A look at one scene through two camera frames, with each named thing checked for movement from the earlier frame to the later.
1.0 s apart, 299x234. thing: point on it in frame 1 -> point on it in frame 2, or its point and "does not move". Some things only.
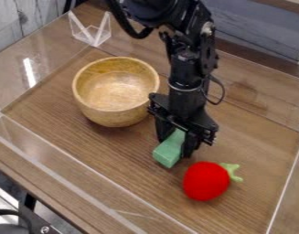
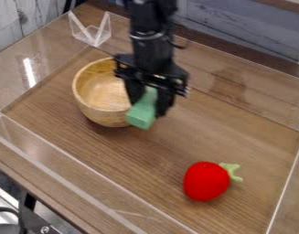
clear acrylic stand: (89, 34) does not move
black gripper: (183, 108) -> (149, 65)
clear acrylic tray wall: (69, 186) does not move
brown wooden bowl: (112, 88) does not move
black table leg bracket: (30, 222) does not move
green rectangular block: (167, 152) -> (141, 115)
